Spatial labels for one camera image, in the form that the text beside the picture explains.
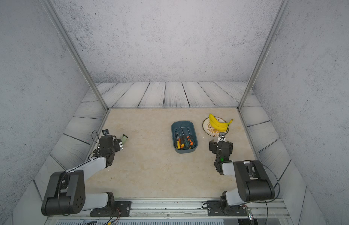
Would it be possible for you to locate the green handle screwdriver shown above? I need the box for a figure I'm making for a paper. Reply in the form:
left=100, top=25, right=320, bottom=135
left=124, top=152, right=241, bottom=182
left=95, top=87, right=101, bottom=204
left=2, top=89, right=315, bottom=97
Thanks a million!
left=185, top=130, right=191, bottom=149

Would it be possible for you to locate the yellow handle screwdriver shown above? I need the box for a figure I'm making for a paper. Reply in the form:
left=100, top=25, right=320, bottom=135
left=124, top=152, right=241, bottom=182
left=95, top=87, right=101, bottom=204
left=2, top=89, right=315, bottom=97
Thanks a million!
left=175, top=132, right=182, bottom=150

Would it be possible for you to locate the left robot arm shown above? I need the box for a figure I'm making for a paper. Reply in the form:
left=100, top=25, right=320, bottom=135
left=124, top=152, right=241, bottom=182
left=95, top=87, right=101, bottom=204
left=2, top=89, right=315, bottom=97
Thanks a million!
left=41, top=130, right=128, bottom=217

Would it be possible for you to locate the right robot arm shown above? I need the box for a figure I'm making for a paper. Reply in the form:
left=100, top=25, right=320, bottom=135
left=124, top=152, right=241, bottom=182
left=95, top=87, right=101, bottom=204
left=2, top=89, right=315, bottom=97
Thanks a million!
left=209, top=140, right=275, bottom=208

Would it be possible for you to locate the teal storage box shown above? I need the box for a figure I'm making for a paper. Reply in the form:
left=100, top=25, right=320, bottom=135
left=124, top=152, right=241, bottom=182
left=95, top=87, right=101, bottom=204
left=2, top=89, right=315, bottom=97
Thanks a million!
left=171, top=121, right=198, bottom=154

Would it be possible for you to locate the patterned round plate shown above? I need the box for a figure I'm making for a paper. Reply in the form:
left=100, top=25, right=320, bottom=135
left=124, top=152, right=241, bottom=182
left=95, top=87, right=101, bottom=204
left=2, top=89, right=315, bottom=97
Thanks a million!
left=202, top=116, right=229, bottom=137

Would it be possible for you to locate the yellow banana bunch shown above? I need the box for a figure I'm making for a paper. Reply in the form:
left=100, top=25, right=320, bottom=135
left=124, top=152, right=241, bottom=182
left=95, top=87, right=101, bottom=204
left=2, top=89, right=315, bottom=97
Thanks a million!
left=209, top=114, right=233, bottom=133

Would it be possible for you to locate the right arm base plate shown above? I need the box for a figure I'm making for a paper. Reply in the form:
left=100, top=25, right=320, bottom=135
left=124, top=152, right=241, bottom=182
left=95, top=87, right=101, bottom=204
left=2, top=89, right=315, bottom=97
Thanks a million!
left=202, top=200, right=248, bottom=217

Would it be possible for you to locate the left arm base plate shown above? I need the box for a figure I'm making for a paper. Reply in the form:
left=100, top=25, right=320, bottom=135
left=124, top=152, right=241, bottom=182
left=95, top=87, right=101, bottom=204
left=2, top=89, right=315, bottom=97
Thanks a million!
left=90, top=201, right=132, bottom=218

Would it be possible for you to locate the aluminium front rail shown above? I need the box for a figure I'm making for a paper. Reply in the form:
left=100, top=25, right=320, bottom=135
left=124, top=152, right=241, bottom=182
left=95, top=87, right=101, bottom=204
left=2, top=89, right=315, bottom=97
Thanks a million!
left=45, top=198, right=300, bottom=225

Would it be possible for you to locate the left aluminium frame post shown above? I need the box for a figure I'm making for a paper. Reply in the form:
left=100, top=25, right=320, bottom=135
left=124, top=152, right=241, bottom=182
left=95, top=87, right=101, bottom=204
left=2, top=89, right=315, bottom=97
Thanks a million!
left=40, top=0, right=109, bottom=112

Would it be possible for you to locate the aluminium frame post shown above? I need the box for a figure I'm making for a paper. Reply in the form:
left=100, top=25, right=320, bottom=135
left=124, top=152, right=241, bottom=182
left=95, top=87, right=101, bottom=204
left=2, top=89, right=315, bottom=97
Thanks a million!
left=40, top=0, right=109, bottom=112
left=237, top=0, right=290, bottom=112

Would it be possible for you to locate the right aluminium frame post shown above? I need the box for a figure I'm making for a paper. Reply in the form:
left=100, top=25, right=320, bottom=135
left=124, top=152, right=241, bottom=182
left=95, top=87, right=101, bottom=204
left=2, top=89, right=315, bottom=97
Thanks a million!
left=237, top=0, right=290, bottom=112

